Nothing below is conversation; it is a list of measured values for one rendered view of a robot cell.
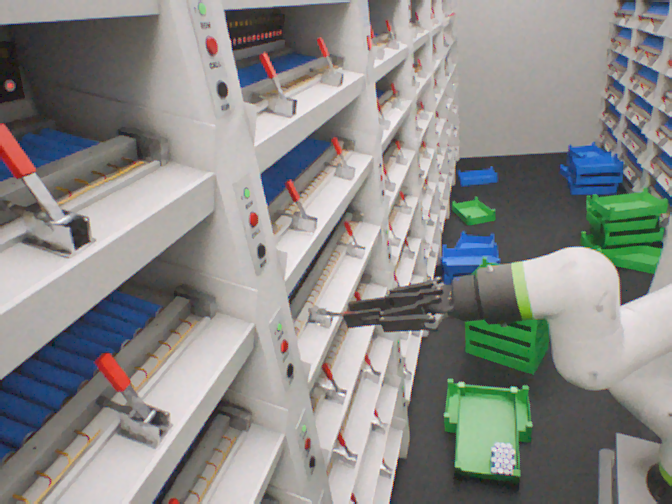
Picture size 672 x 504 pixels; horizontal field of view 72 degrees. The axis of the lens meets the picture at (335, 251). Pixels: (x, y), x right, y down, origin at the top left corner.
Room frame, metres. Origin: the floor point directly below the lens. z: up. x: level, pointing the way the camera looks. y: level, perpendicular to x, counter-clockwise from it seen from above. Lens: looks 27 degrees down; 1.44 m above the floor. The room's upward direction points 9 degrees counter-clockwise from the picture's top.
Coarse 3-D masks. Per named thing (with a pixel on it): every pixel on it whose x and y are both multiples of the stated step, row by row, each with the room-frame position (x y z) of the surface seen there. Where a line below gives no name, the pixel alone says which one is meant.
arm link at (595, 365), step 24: (624, 312) 0.58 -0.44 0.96; (648, 312) 0.57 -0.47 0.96; (552, 336) 0.57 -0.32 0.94; (624, 336) 0.54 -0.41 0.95; (648, 336) 0.54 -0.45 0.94; (576, 360) 0.53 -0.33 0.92; (600, 360) 0.51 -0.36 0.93; (624, 360) 0.52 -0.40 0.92; (648, 360) 0.53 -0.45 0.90; (576, 384) 0.53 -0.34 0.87; (600, 384) 0.51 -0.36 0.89
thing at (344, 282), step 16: (352, 208) 1.16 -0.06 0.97; (368, 208) 1.15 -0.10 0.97; (352, 224) 1.13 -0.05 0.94; (368, 224) 1.14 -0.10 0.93; (368, 240) 1.05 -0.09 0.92; (368, 256) 1.01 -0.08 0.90; (336, 272) 0.90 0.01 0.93; (352, 272) 0.90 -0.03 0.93; (320, 288) 0.83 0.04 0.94; (336, 288) 0.84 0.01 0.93; (352, 288) 0.85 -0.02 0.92; (320, 304) 0.78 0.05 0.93; (336, 304) 0.78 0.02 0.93; (304, 320) 0.73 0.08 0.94; (336, 320) 0.73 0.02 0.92; (304, 336) 0.68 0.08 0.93; (320, 336) 0.69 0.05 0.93; (304, 352) 0.64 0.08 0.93; (320, 352) 0.65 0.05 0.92; (304, 368) 0.57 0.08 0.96
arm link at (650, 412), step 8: (664, 392) 0.71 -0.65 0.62; (656, 400) 0.70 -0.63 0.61; (664, 400) 0.69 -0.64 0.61; (648, 408) 0.70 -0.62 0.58; (656, 408) 0.69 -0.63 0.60; (664, 408) 0.68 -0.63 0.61; (648, 416) 0.70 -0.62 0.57; (656, 416) 0.68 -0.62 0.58; (664, 416) 0.67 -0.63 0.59; (648, 424) 0.70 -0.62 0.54; (656, 424) 0.68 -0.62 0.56; (664, 424) 0.66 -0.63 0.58; (656, 432) 0.68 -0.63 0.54; (664, 432) 0.66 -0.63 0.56; (664, 440) 0.66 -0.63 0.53; (664, 448) 0.66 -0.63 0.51; (664, 456) 0.65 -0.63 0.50; (664, 464) 0.64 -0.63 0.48; (664, 472) 0.64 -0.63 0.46
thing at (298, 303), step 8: (344, 216) 1.12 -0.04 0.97; (336, 232) 1.03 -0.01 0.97; (344, 232) 1.06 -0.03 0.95; (336, 240) 0.99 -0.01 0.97; (344, 240) 1.02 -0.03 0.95; (328, 248) 0.95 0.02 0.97; (320, 256) 0.91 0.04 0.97; (328, 256) 0.92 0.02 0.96; (336, 256) 0.94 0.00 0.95; (320, 264) 0.88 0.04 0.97; (312, 272) 0.85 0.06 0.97; (320, 272) 0.86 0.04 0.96; (312, 280) 0.82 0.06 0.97; (304, 288) 0.79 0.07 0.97; (312, 288) 0.81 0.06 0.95; (296, 296) 0.76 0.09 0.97; (304, 296) 0.77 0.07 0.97; (312, 296) 0.79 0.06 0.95; (296, 304) 0.74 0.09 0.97; (304, 304) 0.76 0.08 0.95; (312, 304) 0.76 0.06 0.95; (296, 312) 0.72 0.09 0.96; (296, 320) 0.71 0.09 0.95; (296, 328) 0.69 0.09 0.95; (296, 336) 0.67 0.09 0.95
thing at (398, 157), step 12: (396, 144) 1.79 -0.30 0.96; (408, 144) 1.80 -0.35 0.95; (384, 156) 1.61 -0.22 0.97; (396, 156) 1.70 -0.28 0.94; (408, 156) 1.72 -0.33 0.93; (384, 168) 1.38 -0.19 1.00; (396, 168) 1.58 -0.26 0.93; (408, 168) 1.67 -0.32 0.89; (396, 180) 1.47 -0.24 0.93; (396, 192) 1.37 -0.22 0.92
